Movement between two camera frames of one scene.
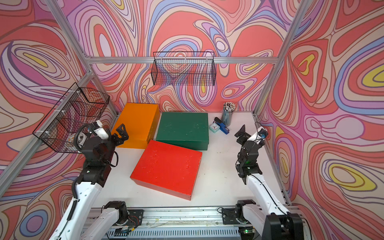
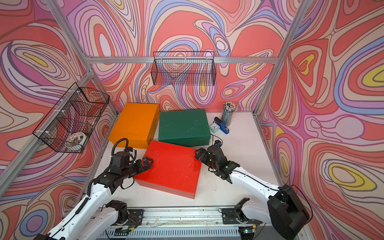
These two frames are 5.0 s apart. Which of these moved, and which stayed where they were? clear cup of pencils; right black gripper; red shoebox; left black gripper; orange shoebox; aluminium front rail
Moved: right black gripper; left black gripper
Stayed: clear cup of pencils; aluminium front rail; orange shoebox; red shoebox
